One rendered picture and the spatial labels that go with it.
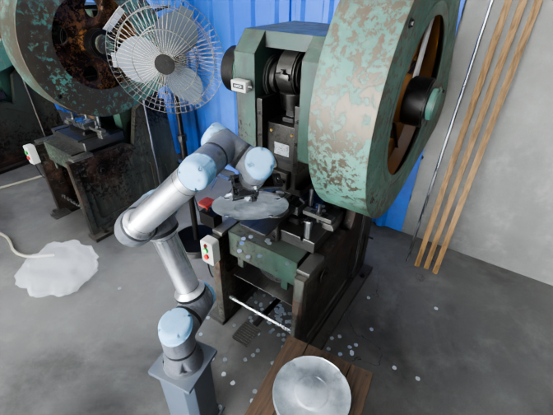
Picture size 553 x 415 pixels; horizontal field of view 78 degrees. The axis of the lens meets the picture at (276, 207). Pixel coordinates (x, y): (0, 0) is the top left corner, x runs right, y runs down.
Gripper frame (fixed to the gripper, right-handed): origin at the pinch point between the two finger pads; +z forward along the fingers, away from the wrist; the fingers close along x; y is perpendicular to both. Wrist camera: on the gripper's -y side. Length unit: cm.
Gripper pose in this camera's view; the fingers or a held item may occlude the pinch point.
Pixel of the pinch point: (248, 193)
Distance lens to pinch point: 119.1
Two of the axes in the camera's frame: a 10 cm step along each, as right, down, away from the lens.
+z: -2.3, 2.1, 9.5
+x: 2.1, 9.6, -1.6
